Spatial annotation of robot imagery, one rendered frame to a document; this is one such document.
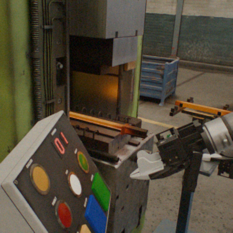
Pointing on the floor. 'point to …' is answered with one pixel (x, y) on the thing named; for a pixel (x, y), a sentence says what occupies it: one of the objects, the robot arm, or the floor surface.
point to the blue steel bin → (159, 77)
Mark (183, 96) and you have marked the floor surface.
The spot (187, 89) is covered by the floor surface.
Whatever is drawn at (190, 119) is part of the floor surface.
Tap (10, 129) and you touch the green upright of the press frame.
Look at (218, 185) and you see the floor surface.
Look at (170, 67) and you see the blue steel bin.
